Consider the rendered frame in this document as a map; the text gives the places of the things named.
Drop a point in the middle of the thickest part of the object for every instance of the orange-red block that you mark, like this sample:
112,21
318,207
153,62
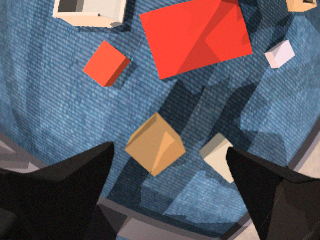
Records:
106,65

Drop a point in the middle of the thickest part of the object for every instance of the red flat rectangular block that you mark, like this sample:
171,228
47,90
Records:
193,34

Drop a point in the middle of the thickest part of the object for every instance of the pale pink rectangular block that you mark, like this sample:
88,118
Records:
279,54

